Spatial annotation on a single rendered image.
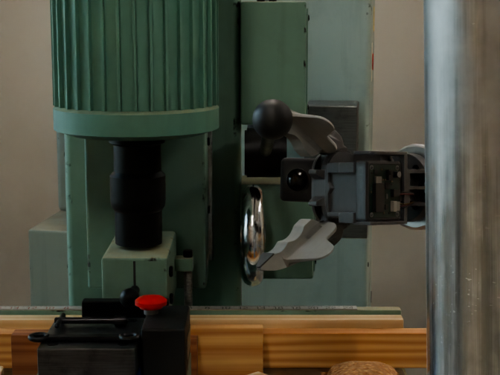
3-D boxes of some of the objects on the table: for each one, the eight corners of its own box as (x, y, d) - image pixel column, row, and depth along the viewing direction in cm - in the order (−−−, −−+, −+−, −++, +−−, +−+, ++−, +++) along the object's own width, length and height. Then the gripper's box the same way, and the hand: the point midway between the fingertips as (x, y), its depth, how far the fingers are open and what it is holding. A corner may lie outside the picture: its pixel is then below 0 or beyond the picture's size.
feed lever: (244, 178, 138) (243, 170, 91) (244, 129, 138) (242, 97, 91) (283, 178, 138) (302, 170, 91) (283, 129, 138) (302, 97, 91)
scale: (-85, 309, 122) (-85, 309, 122) (-82, 306, 124) (-82, 306, 124) (357, 309, 123) (357, 309, 123) (356, 306, 124) (356, 305, 124)
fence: (-127, 356, 123) (-130, 310, 122) (-122, 352, 125) (-124, 306, 124) (400, 356, 123) (401, 309, 123) (398, 352, 125) (399, 306, 124)
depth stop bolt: (175, 335, 125) (174, 251, 123) (176, 329, 127) (175, 248, 125) (193, 335, 125) (192, 251, 123) (194, 329, 127) (193, 248, 125)
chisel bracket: (102, 335, 115) (100, 257, 113) (117, 300, 128) (116, 230, 127) (172, 335, 115) (171, 257, 113) (180, 300, 128) (179, 230, 127)
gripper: (449, 89, 109) (303, 77, 96) (448, 286, 109) (303, 299, 96) (385, 94, 116) (242, 83, 103) (385, 280, 116) (242, 292, 103)
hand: (251, 187), depth 102 cm, fingers open, 14 cm apart
